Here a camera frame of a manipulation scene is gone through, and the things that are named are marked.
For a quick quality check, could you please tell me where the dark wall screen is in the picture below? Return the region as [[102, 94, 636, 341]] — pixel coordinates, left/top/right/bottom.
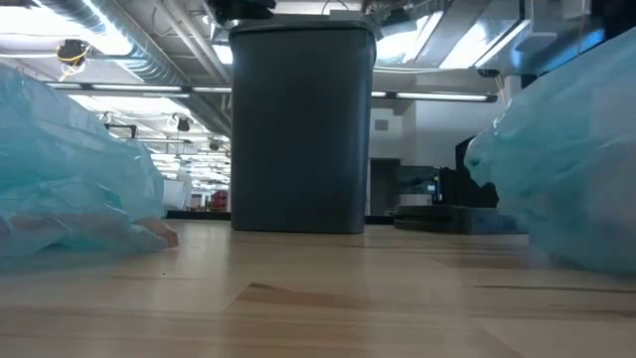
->
[[397, 165, 441, 196]]

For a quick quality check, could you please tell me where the grey plastic trash bin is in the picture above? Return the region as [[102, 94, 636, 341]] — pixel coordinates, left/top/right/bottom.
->
[[229, 19, 378, 235]]

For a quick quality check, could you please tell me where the silver ventilation duct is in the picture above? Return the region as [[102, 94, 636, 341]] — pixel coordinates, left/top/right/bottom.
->
[[375, 0, 607, 76]]

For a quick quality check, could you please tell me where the black yellow ceiling device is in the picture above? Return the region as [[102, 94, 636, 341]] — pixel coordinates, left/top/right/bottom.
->
[[55, 38, 91, 67]]

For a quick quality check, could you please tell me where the blue plastic bag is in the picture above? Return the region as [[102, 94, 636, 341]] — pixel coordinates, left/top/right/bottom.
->
[[0, 64, 169, 258]]

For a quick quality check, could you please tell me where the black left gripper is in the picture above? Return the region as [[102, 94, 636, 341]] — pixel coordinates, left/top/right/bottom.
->
[[206, 0, 278, 25]]

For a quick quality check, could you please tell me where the blue bin liner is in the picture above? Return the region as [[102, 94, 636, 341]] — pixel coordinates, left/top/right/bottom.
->
[[463, 27, 636, 277]]

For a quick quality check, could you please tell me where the black overhead rig frame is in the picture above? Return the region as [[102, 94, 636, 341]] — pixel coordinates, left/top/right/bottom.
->
[[102, 122, 139, 140]]

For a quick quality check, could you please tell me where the small brown scrap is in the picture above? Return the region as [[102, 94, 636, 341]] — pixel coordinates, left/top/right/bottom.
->
[[134, 216, 180, 250]]

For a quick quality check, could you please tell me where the ceiling light bar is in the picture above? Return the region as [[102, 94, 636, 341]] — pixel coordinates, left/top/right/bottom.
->
[[44, 82, 234, 94], [370, 89, 499, 103]]

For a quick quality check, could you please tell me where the ribbed silver flexible duct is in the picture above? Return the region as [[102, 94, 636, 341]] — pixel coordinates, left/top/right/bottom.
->
[[39, 0, 234, 136]]

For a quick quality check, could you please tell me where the dark grey door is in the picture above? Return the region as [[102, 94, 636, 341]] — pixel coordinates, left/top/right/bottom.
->
[[370, 157, 401, 217]]

